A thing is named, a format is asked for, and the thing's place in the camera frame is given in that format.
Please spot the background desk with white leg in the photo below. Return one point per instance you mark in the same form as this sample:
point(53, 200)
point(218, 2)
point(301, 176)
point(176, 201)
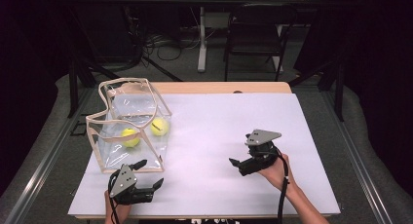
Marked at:
point(202, 39)

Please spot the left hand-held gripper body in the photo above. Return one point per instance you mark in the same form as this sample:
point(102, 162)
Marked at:
point(125, 181)

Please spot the yellow tennis ball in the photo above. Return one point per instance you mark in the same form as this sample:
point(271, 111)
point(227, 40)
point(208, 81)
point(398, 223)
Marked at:
point(160, 129)
point(129, 133)

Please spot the black metal stand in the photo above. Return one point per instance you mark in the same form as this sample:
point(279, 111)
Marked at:
point(73, 87)
point(339, 94)

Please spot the black chair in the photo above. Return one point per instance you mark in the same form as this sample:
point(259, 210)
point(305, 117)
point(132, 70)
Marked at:
point(259, 39)

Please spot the person's left hand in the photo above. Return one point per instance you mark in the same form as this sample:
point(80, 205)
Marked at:
point(121, 211)

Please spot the person's right hand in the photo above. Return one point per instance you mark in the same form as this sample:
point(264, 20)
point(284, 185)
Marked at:
point(278, 177)

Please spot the white table cover sheet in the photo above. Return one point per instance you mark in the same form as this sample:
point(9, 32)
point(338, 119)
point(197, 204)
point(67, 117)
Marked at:
point(211, 136)

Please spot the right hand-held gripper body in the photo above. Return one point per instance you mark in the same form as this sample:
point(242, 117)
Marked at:
point(261, 138)

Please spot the aluminium frame rail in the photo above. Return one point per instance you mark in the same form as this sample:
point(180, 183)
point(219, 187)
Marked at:
point(42, 165)
point(357, 159)

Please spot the clear bag with beige trim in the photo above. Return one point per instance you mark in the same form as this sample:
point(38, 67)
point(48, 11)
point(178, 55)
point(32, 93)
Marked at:
point(130, 110)

